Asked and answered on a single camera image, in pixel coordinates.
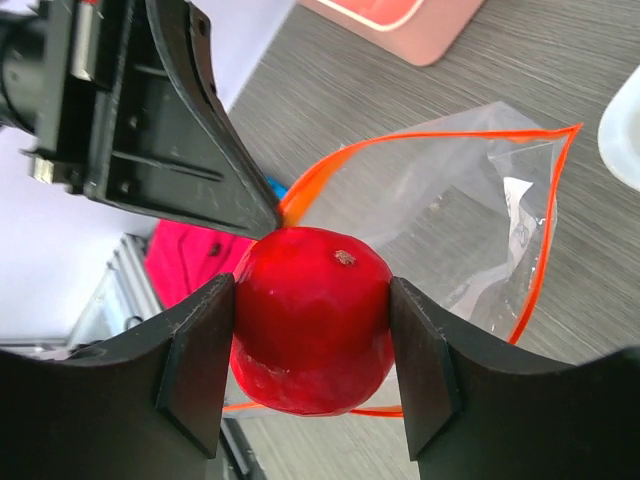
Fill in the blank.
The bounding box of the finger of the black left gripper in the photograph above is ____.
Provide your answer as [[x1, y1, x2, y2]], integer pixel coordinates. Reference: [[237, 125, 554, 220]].
[[83, 1, 281, 239]]

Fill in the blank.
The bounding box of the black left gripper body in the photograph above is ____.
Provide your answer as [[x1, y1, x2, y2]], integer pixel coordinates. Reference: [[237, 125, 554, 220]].
[[1, 1, 146, 195]]

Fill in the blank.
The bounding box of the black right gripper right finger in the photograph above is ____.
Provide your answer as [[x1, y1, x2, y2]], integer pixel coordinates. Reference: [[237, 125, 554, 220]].
[[390, 278, 639, 479]]

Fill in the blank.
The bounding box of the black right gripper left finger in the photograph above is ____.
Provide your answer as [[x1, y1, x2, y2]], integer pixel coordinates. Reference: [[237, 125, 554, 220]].
[[1, 274, 234, 479]]

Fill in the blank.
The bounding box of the red apple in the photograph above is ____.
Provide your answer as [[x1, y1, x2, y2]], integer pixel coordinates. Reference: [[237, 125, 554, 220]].
[[230, 227, 394, 417]]

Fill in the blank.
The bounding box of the clear zip top bag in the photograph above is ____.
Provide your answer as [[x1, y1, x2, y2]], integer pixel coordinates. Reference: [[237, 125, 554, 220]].
[[222, 102, 585, 420]]

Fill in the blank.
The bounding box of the red folded cloth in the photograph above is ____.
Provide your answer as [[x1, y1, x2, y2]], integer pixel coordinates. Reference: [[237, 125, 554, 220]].
[[144, 220, 253, 308]]

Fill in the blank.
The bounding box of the blue folded cloth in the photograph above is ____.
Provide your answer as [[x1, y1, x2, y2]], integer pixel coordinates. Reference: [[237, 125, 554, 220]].
[[267, 176, 288, 201]]

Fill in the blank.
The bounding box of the pink divided tray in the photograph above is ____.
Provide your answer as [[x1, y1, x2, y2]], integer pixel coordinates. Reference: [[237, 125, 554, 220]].
[[300, 0, 484, 67]]

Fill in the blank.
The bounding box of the white perforated basket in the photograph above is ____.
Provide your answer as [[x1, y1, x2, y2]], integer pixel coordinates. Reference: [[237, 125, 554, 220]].
[[597, 66, 640, 191]]

